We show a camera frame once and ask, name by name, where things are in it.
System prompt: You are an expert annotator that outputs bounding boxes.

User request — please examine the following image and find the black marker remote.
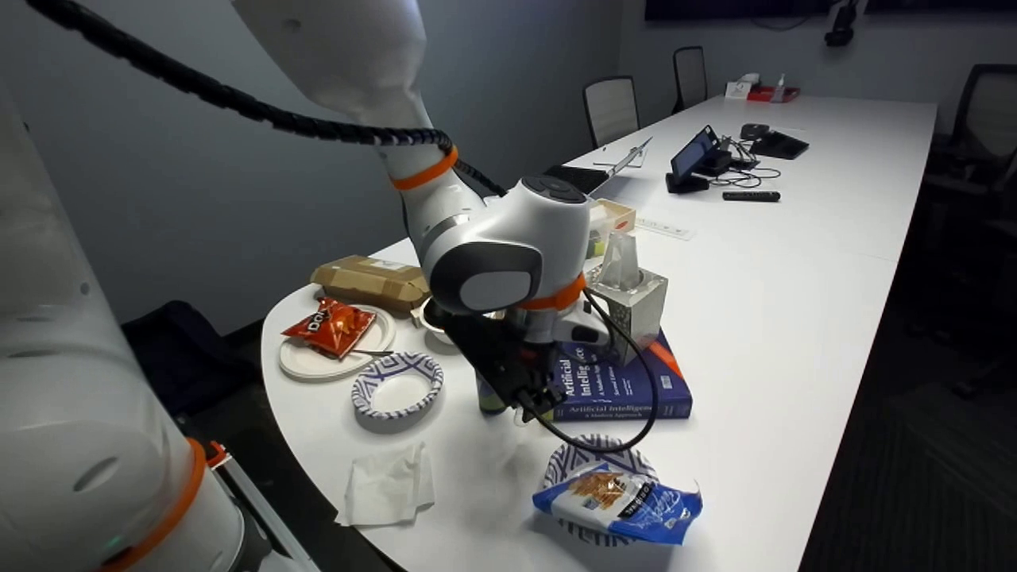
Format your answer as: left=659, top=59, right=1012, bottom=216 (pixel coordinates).
left=722, top=192, right=780, bottom=205

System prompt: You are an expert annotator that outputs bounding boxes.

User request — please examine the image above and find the white foam plate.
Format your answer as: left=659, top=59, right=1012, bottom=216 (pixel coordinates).
left=276, top=301, right=394, bottom=381

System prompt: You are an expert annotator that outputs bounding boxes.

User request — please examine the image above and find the black laptop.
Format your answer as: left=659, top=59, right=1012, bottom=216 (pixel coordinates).
left=544, top=167, right=609, bottom=193

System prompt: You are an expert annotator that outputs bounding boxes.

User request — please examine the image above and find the white paper napkin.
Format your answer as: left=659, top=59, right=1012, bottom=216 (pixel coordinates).
left=336, top=446, right=436, bottom=528

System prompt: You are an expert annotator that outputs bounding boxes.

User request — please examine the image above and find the wooden shape sorter box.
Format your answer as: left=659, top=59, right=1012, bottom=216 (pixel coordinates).
left=585, top=201, right=634, bottom=274

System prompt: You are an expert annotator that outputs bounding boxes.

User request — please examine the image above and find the black office chair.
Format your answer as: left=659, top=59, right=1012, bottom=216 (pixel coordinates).
left=918, top=62, right=1017, bottom=354

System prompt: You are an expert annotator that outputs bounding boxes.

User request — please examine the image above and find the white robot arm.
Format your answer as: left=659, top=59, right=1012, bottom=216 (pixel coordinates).
left=0, top=0, right=591, bottom=572

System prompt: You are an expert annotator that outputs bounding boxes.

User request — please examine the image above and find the blue yellow textbook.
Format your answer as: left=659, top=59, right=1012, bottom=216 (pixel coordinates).
left=545, top=335, right=692, bottom=423

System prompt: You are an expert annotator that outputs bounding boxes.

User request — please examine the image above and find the grey office chair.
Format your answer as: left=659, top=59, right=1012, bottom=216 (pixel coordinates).
left=582, top=77, right=640, bottom=145
left=673, top=45, right=710, bottom=109

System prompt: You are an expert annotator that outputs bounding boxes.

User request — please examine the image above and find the grey tissue box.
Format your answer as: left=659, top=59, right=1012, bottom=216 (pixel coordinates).
left=589, top=237, right=666, bottom=344

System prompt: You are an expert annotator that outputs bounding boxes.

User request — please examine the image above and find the red snack packet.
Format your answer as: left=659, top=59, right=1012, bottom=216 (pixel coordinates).
left=284, top=298, right=375, bottom=358

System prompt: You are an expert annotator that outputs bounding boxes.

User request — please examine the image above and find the blue white pretzel crisps packet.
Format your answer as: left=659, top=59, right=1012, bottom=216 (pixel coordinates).
left=530, top=461, right=703, bottom=546

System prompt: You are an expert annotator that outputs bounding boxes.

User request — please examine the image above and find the long cardboard box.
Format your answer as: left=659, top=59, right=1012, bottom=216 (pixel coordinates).
left=312, top=255, right=429, bottom=316

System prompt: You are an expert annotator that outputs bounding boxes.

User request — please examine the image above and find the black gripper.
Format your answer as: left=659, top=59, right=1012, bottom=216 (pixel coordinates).
left=446, top=316, right=558, bottom=418

